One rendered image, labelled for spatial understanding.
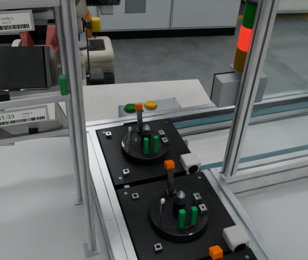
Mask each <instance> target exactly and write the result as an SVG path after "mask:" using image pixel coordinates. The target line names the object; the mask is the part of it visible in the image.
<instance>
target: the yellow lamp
mask: <svg viewBox="0 0 308 260"><path fill-rule="evenodd" d="M246 56H247V52H245V51H242V50H240V49H239V48H238V47H237V49H236V54H235V59H234V64H233V67H234V69H235V70H237V71H239V72H242V73H243V69H244V65H245V60H246Z"/></svg>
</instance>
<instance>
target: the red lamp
mask: <svg viewBox="0 0 308 260"><path fill-rule="evenodd" d="M251 32H252V29H248V28H245V27H244V26H243V25H241V29H240V33H239V38H238V44H237V47H238V48H239V49H240V50H242V51H245V52H247V51H248V46H249V41H250V37H251Z"/></svg>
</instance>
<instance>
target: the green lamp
mask: <svg viewBox="0 0 308 260"><path fill-rule="evenodd" d="M256 9H257V5H254V4H251V3H249V2H247V1H246V4H245V9H244V14H243V19H242V25H243V26H244V27H245V28H248V29H252V28H253V23H254V18H255V13H256Z"/></svg>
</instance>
